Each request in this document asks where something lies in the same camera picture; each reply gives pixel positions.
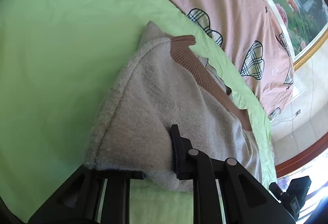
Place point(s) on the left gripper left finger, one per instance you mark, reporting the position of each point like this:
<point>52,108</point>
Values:
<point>90,196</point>

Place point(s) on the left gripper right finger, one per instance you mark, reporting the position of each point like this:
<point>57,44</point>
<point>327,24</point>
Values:
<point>224,191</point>

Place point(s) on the beige knit sweater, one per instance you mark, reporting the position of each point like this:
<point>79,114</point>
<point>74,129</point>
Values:
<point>166,84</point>

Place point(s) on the green bed sheet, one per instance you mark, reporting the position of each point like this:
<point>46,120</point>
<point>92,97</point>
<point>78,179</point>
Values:
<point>58,59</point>

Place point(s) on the pink heart-pattern quilt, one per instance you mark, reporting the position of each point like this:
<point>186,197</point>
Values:
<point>251,36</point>

